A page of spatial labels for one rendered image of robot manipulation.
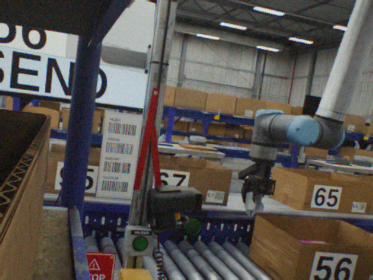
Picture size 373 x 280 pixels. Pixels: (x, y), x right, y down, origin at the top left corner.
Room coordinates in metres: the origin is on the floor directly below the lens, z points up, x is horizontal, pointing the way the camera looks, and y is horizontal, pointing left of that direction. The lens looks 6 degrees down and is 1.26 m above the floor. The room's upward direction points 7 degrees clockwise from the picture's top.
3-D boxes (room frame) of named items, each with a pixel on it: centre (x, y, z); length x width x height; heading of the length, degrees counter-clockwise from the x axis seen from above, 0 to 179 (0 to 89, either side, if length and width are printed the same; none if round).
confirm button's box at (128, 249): (0.82, -0.03, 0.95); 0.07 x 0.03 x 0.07; 103
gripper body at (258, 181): (1.22, -0.43, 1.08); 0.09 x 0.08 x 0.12; 15
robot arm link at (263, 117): (1.22, -0.43, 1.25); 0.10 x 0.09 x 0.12; 25
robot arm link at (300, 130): (1.12, -0.48, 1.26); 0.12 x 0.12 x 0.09; 25
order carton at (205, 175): (1.64, -0.19, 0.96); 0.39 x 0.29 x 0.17; 103
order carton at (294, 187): (1.82, -0.95, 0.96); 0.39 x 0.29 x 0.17; 103
